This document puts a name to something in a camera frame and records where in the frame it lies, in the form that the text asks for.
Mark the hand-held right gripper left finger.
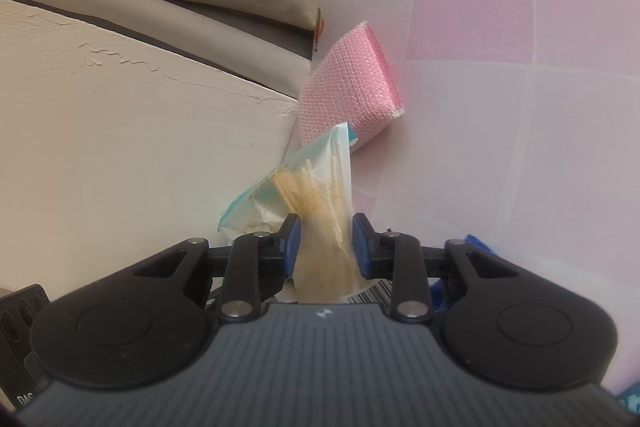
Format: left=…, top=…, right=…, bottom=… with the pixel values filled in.
left=131, top=213, right=302, bottom=324

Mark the clear cotton swab packet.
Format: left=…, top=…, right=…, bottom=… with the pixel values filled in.
left=218, top=122, right=396, bottom=305

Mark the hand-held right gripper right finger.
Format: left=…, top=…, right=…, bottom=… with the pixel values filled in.
left=351, top=213, right=523, bottom=324

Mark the pink pouch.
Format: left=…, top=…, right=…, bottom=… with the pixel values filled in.
left=298, top=21, right=405, bottom=154

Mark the cream leather sofa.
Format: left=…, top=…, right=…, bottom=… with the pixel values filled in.
left=0, top=0, right=313, bottom=303

